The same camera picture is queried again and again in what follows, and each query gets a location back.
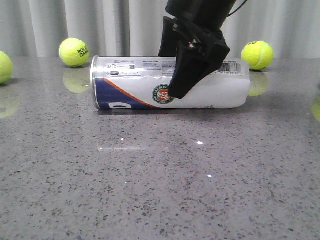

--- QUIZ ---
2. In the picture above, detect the black thin cable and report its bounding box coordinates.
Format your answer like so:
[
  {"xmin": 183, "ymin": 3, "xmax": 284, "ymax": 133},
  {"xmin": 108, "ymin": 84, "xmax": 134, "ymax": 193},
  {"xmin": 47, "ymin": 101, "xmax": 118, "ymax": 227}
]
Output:
[{"xmin": 227, "ymin": 0, "xmax": 249, "ymax": 18}]

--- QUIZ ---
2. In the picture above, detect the right yellow tennis ball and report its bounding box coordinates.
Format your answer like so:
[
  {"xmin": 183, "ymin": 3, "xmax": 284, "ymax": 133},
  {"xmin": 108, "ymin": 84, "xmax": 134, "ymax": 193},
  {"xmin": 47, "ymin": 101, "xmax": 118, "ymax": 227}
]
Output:
[{"xmin": 240, "ymin": 40, "xmax": 274, "ymax": 71}]

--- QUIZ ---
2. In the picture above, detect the yellow Roland Garros tennis ball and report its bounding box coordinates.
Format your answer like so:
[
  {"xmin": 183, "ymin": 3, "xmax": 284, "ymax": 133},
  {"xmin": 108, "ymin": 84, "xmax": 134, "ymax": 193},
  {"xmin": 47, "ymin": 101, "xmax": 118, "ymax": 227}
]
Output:
[{"xmin": 59, "ymin": 38, "xmax": 90, "ymax": 68}]

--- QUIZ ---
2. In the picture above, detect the grey pleated curtain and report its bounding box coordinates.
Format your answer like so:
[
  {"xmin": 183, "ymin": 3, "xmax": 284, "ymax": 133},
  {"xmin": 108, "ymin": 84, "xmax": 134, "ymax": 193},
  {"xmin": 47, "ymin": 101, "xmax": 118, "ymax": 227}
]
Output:
[{"xmin": 0, "ymin": 0, "xmax": 320, "ymax": 59}]

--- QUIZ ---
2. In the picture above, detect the far-left yellow tennis ball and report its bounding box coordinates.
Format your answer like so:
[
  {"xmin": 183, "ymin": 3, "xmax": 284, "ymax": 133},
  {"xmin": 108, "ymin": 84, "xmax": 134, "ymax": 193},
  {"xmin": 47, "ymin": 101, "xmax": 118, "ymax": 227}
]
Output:
[{"xmin": 0, "ymin": 51, "xmax": 13, "ymax": 85}]

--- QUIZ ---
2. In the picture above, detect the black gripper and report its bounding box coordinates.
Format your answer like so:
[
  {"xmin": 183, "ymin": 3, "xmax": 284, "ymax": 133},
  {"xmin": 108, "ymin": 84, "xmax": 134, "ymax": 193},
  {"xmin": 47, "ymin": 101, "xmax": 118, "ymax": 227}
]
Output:
[{"xmin": 158, "ymin": 0, "xmax": 236, "ymax": 99}]

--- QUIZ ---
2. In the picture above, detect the white tennis ball can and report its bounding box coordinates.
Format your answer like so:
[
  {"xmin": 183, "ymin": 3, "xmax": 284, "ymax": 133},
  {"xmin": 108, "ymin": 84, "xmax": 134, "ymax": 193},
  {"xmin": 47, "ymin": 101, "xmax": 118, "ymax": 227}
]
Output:
[{"xmin": 90, "ymin": 56, "xmax": 251, "ymax": 110}]

